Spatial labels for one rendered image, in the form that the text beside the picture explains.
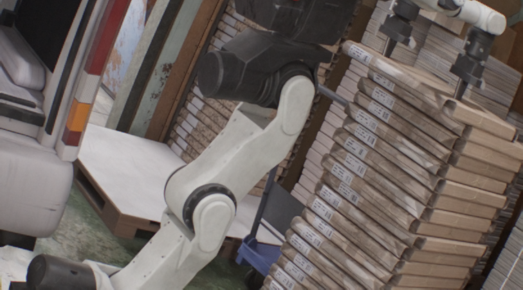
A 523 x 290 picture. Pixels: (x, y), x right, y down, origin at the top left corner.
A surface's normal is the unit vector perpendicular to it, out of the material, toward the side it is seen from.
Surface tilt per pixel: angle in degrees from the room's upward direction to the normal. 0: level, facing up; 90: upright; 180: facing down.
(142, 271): 68
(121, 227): 90
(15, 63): 62
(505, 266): 90
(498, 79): 92
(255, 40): 54
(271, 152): 112
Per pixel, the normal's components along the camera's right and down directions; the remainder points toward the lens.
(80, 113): 0.77, 0.35
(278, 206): -0.81, -0.07
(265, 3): -0.85, 0.18
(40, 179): 0.63, 0.27
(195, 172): -0.36, -0.74
